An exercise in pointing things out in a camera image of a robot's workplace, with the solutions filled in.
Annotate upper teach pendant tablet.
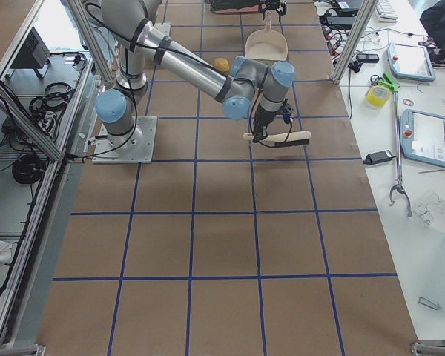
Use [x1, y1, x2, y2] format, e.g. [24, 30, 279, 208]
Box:
[386, 42, 436, 82]

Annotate green handled grabber tool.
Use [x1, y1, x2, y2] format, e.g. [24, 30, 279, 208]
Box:
[382, 72, 412, 217]

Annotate aluminium frame post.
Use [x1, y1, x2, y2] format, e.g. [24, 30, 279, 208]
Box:
[332, 0, 378, 85]

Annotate teach pendant tablet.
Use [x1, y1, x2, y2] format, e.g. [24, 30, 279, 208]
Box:
[400, 109, 445, 168]
[386, 42, 436, 82]

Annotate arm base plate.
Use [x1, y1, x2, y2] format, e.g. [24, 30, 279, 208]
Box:
[154, 23, 171, 36]
[92, 116, 157, 164]

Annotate black scissors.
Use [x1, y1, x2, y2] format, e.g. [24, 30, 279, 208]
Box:
[369, 75, 383, 86]

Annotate brown paper table cover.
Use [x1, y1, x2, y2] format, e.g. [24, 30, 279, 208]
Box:
[37, 1, 416, 355]

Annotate metal bracket clip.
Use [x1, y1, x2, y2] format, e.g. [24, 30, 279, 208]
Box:
[418, 297, 441, 311]

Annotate yellow tape roll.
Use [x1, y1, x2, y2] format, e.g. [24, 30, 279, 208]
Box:
[366, 85, 391, 108]

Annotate lower teach pendant tablet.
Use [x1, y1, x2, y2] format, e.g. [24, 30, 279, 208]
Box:
[400, 109, 445, 168]

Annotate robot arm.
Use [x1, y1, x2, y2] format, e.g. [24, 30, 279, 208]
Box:
[86, 1, 304, 147]

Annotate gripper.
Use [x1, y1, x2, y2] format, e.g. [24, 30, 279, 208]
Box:
[260, 0, 286, 11]
[252, 104, 279, 142]

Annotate black small power brick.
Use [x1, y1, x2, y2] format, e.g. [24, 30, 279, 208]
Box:
[363, 150, 396, 165]

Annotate beige hand brush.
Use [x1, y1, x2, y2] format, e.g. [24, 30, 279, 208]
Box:
[243, 131, 312, 148]

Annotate black cable bundle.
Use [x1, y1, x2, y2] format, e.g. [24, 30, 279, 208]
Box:
[12, 153, 47, 185]

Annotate beige plastic dustpan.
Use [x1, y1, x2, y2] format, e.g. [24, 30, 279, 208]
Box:
[244, 12, 289, 62]

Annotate bin with black bag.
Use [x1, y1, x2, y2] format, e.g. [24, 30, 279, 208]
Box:
[206, 0, 266, 14]

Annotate black electronics box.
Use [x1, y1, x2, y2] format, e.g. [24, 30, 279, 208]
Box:
[10, 27, 50, 79]

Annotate clear plastic packaging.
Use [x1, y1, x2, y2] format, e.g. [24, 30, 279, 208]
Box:
[412, 191, 445, 225]

